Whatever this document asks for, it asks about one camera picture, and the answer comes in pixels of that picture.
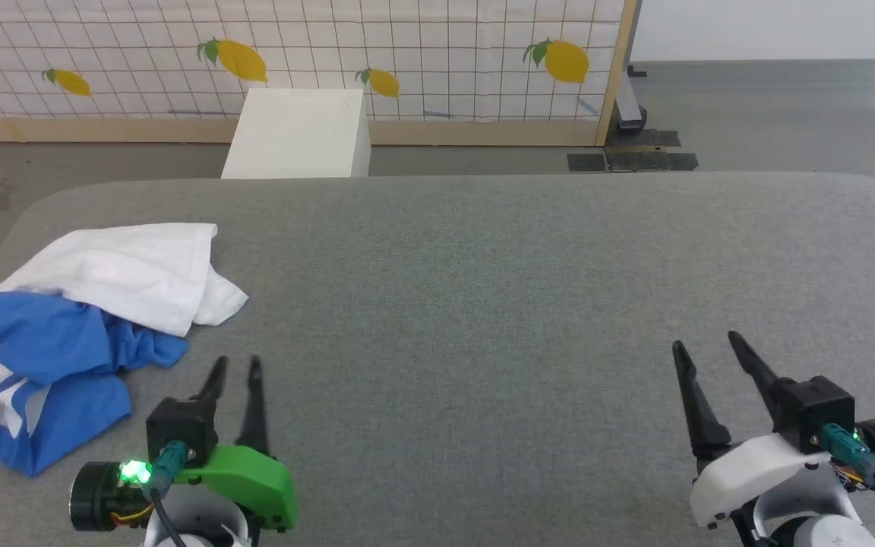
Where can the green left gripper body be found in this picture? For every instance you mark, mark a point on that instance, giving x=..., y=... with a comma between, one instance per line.
x=255, y=479

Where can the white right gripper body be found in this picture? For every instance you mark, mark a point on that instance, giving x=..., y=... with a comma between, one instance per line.
x=749, y=467

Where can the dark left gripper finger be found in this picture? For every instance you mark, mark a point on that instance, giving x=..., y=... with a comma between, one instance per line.
x=257, y=410
x=213, y=384

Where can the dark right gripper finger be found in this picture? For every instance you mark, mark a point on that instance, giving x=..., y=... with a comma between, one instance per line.
x=758, y=372
x=699, y=414

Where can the white and blue shirt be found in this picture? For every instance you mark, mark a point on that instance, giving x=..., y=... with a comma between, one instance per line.
x=141, y=273

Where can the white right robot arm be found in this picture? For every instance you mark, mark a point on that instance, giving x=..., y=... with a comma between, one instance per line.
x=817, y=513

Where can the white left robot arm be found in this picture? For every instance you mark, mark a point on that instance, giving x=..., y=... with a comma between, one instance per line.
x=202, y=524

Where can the long black floor tape patch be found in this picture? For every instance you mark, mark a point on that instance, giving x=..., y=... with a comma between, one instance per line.
x=650, y=161

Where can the white rectangular box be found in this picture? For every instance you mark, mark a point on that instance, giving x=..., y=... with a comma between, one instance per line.
x=297, y=133

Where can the small black floor tape patch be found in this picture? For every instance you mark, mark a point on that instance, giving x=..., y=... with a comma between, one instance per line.
x=586, y=162

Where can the grey metal partition foot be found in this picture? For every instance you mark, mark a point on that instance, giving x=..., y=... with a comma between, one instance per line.
x=629, y=110

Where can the white rolling partition board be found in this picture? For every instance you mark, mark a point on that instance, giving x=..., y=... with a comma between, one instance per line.
x=779, y=30

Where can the lemon print partition screen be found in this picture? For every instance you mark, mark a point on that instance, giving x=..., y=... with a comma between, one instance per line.
x=445, y=45

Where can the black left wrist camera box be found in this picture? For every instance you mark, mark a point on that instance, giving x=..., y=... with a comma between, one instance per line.
x=179, y=422

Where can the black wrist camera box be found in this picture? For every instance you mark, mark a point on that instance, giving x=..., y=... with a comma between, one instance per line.
x=179, y=422
x=817, y=410

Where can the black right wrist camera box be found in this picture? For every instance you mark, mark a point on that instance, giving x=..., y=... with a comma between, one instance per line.
x=817, y=410

